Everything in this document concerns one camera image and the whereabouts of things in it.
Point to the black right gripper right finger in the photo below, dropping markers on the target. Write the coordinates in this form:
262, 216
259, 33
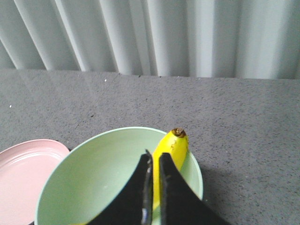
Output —
179, 205

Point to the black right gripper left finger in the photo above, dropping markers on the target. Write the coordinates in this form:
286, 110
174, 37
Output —
133, 204

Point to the yellow banana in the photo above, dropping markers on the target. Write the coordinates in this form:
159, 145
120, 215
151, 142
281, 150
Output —
175, 143

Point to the green ribbed bowl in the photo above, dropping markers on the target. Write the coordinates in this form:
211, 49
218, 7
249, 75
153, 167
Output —
93, 174

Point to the pink plate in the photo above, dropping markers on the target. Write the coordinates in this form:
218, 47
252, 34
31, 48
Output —
24, 170

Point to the white pleated curtain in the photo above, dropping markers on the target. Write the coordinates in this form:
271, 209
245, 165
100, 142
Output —
257, 39

